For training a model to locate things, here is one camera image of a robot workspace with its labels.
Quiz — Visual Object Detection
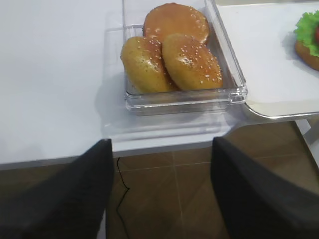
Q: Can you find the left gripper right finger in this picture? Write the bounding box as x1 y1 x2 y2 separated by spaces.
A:
210 137 319 239

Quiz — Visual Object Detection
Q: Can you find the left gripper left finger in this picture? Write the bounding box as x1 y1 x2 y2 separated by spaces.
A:
0 139 115 239

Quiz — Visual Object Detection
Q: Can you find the green lettuce leaf on burger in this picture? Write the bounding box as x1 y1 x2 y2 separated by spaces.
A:
294 10 319 57

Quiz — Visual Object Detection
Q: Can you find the silver metal tray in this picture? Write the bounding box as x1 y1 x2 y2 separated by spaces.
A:
210 0 319 120

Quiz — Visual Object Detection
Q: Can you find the clear bun container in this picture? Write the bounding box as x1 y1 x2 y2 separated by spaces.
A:
122 0 248 115

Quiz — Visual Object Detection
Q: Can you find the front sesame bun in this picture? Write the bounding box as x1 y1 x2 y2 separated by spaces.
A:
162 33 223 90

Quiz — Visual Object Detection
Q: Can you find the sesame bun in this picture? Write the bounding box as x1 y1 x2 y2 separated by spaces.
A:
120 36 179 93
162 33 223 90

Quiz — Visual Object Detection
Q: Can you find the bottom burger bun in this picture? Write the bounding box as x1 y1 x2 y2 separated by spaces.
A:
295 40 319 71

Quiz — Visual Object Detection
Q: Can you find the left sesame bun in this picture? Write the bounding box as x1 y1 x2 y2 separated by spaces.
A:
120 36 179 93

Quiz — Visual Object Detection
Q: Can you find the red tomato slice on burger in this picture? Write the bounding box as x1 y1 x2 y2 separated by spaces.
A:
314 26 319 44

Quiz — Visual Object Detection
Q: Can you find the plain orange bun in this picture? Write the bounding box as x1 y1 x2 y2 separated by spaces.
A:
143 2 210 44

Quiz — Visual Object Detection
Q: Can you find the black floor cable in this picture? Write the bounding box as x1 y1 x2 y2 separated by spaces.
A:
116 156 131 239

